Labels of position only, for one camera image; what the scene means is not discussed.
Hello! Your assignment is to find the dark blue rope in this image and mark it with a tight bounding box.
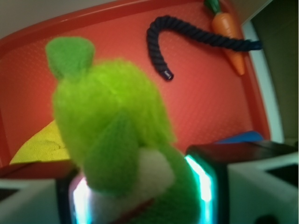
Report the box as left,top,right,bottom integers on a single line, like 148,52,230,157
146,15,262,82

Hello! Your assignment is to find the orange toy carrot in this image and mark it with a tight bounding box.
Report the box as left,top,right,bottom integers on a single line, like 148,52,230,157
204,0,245,76

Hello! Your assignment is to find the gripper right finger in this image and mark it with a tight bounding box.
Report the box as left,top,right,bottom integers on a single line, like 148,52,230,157
185,141,299,224

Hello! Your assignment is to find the yellow cloth towel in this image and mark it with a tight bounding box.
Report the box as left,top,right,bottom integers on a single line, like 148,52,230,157
10,121,70,164

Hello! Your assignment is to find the green plush frog toy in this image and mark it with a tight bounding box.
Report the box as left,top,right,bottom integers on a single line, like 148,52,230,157
45,37,200,224

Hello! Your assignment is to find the blue toy bottle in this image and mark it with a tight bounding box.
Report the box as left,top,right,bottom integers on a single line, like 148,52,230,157
215,131,264,144

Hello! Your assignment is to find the red plastic tray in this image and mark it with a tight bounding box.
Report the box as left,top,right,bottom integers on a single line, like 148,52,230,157
0,0,271,166

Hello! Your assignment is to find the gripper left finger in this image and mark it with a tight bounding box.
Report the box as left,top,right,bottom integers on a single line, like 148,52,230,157
0,161,91,224

